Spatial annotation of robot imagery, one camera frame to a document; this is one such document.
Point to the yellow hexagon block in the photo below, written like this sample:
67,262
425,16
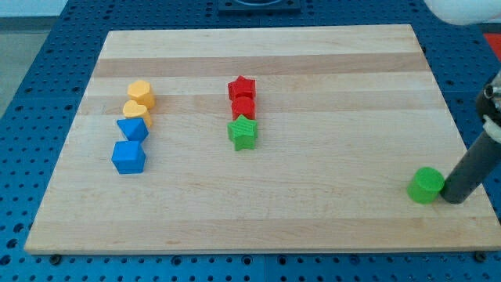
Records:
142,92

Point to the blue cube block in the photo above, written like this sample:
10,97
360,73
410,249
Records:
128,157

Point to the blue pentagon block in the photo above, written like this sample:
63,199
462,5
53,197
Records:
133,129

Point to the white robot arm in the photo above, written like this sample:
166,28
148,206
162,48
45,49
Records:
465,12

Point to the wooden board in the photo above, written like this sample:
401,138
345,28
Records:
345,114

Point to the red cylinder block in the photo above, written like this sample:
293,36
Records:
243,106

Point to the yellow heart block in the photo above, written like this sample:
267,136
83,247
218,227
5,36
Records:
132,109

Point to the green cylinder block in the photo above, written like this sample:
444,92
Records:
425,185

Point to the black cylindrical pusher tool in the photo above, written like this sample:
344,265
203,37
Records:
484,154

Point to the red star block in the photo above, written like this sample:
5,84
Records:
242,87

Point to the green star block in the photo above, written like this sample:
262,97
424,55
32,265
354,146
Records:
243,133

